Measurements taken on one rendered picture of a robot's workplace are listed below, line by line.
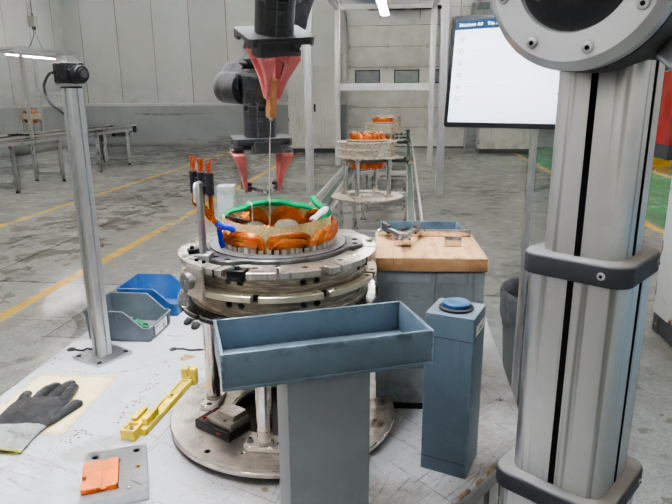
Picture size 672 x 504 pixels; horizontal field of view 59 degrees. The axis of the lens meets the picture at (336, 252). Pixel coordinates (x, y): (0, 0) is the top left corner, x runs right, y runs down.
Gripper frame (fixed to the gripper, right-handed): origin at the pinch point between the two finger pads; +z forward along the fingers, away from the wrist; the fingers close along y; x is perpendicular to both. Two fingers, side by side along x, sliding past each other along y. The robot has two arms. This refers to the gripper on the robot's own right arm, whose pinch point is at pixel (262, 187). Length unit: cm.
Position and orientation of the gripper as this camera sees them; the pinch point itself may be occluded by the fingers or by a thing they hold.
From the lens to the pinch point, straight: 109.2
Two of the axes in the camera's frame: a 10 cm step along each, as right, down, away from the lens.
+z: 0.0, 9.5, 3.2
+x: 2.8, 3.0, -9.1
